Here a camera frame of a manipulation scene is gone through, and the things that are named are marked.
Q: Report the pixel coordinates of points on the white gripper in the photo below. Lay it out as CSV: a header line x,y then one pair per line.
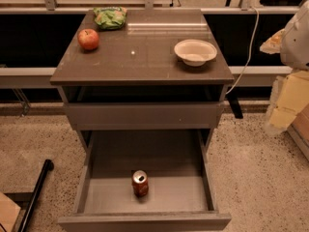
x,y
296,43

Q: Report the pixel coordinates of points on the red coke can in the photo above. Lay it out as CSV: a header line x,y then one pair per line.
x,y
139,183

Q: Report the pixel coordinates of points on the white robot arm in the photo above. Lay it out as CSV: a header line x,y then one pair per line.
x,y
294,49

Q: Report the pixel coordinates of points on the grey drawer cabinet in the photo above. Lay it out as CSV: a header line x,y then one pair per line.
x,y
137,64

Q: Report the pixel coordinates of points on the open grey middle drawer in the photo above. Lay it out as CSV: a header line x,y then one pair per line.
x,y
180,196

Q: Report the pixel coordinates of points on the cardboard box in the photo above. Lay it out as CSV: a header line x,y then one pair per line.
x,y
299,131

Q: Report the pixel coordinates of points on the white paper bowl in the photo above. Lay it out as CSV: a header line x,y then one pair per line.
x,y
195,53

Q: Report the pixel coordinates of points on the green chip bag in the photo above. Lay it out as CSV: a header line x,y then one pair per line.
x,y
110,18

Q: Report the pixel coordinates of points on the red apple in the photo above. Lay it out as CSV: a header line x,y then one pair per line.
x,y
88,39

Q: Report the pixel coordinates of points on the black metal leg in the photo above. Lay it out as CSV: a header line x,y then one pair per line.
x,y
35,194

